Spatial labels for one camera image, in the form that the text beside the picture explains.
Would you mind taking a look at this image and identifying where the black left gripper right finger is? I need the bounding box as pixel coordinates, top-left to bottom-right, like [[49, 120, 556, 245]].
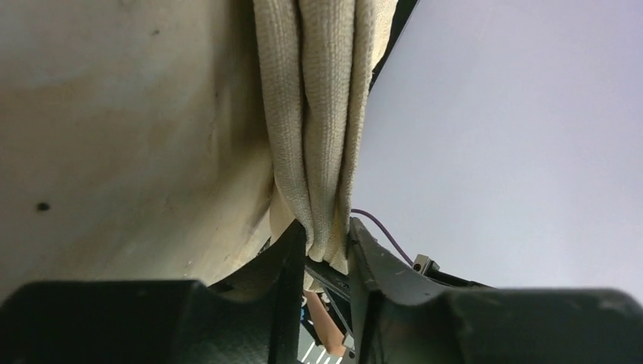
[[348, 218, 642, 363]]

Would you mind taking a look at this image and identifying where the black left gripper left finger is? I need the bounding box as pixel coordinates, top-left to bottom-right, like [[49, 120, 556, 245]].
[[1, 222, 306, 363]]

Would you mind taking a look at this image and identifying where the cream cloth napkin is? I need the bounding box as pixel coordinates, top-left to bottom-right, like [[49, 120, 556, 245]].
[[253, 1, 397, 274]]

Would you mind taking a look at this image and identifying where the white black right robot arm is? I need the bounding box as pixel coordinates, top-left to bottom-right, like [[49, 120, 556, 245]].
[[300, 254, 489, 363]]

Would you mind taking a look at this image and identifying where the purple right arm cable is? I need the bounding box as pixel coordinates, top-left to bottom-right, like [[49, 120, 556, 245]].
[[350, 209, 416, 267]]

